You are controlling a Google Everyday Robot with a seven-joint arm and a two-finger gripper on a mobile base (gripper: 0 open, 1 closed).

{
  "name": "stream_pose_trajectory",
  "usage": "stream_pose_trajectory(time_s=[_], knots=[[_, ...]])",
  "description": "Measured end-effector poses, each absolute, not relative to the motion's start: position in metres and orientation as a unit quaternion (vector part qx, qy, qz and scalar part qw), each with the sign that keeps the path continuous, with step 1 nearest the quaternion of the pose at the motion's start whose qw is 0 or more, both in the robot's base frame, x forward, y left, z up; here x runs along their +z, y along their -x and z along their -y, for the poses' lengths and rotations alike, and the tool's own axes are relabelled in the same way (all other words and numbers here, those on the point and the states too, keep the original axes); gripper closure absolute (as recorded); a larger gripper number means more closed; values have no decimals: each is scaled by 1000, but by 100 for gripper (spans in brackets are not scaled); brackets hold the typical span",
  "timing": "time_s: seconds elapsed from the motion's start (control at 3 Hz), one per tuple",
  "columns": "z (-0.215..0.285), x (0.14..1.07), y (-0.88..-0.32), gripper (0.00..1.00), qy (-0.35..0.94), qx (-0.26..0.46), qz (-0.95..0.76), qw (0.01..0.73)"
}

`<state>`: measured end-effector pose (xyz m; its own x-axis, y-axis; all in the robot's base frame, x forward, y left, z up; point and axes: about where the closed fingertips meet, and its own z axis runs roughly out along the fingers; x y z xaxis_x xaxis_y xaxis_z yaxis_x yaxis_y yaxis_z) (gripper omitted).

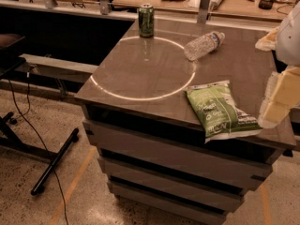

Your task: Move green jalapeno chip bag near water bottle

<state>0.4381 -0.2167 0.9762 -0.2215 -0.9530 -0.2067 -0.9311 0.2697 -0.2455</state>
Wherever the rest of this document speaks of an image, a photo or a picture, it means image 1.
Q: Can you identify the green jalapeno chip bag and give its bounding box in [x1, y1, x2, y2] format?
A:
[185, 81, 263, 142]

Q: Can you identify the grey drawer cabinet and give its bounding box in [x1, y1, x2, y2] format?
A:
[76, 19, 295, 225]

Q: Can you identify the metal frame rail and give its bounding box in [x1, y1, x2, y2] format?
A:
[20, 53, 98, 83]

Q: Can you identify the black round container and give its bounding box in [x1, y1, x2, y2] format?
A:
[259, 0, 276, 10]

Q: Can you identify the black floor cable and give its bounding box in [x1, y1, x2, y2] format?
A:
[7, 67, 70, 225]

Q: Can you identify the black stand base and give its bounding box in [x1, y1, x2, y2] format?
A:
[0, 112, 79, 196]

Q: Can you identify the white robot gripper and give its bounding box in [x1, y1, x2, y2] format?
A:
[255, 2, 300, 128]

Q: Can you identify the green soda can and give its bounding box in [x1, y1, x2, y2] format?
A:
[138, 4, 154, 38]

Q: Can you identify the clear plastic water bottle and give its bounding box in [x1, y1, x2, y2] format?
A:
[184, 31, 225, 61]

